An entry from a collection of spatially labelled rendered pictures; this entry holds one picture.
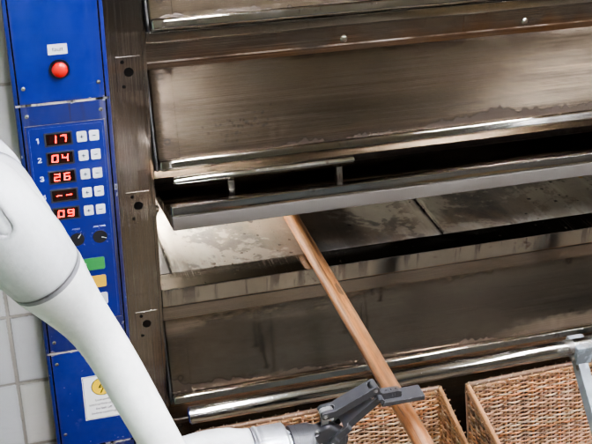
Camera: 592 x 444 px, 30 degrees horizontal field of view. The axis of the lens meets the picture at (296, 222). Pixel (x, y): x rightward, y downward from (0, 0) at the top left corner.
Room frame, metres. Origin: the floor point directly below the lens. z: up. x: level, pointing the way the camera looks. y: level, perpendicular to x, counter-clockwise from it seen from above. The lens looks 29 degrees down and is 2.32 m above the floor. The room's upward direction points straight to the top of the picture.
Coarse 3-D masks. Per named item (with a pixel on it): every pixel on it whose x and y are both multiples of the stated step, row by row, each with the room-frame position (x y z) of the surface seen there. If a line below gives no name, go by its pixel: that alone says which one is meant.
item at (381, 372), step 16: (288, 224) 2.03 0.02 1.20; (304, 240) 1.94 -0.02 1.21; (320, 256) 1.88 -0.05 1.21; (320, 272) 1.83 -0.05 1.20; (336, 288) 1.76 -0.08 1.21; (336, 304) 1.72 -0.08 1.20; (352, 320) 1.66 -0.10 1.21; (352, 336) 1.63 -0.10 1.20; (368, 336) 1.61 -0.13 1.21; (368, 352) 1.56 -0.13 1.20; (384, 368) 1.51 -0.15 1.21; (384, 384) 1.48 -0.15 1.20; (400, 416) 1.40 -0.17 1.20; (416, 416) 1.39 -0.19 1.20; (416, 432) 1.35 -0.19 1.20
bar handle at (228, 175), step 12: (348, 156) 1.80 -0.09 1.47; (252, 168) 1.75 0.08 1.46; (264, 168) 1.75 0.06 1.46; (276, 168) 1.76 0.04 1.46; (288, 168) 1.76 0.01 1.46; (300, 168) 1.77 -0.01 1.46; (312, 168) 1.78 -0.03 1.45; (336, 168) 1.79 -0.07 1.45; (180, 180) 1.71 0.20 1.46; (192, 180) 1.71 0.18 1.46; (204, 180) 1.72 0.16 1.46; (216, 180) 1.73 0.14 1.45; (228, 180) 1.74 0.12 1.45; (336, 180) 1.79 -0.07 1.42; (228, 192) 1.73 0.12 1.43
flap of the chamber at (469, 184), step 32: (384, 160) 1.95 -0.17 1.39; (416, 160) 1.94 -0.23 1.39; (448, 160) 1.93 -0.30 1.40; (480, 160) 1.92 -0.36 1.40; (160, 192) 1.80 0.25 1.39; (192, 192) 1.79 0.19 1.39; (224, 192) 1.79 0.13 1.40; (256, 192) 1.78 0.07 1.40; (384, 192) 1.77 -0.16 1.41; (416, 192) 1.78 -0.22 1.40; (448, 192) 1.80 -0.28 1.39; (192, 224) 1.67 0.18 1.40; (224, 224) 1.68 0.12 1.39
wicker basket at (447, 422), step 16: (432, 400) 1.92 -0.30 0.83; (448, 400) 1.90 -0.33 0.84; (272, 416) 1.82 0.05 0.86; (288, 416) 1.83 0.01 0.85; (304, 416) 1.84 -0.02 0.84; (368, 416) 1.87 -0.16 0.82; (384, 416) 1.88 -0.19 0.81; (432, 416) 1.91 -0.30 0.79; (448, 416) 1.87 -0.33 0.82; (352, 432) 1.85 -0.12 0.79; (368, 432) 1.86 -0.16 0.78; (384, 432) 1.87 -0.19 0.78; (400, 432) 1.88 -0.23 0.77; (432, 432) 1.90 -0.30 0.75; (448, 432) 1.86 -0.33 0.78; (464, 432) 1.82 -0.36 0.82
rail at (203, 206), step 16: (512, 160) 1.86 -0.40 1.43; (528, 160) 1.85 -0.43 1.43; (544, 160) 1.86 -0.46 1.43; (560, 160) 1.87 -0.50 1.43; (576, 160) 1.88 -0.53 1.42; (384, 176) 1.79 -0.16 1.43; (400, 176) 1.78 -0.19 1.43; (416, 176) 1.79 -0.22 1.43; (432, 176) 1.80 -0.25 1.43; (448, 176) 1.80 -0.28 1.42; (464, 176) 1.81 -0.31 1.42; (272, 192) 1.72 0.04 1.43; (288, 192) 1.72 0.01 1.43; (304, 192) 1.73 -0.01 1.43; (320, 192) 1.74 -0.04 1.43; (336, 192) 1.74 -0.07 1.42; (352, 192) 1.75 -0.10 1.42; (176, 208) 1.66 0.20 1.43; (192, 208) 1.67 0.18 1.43; (208, 208) 1.68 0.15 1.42; (224, 208) 1.69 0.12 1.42
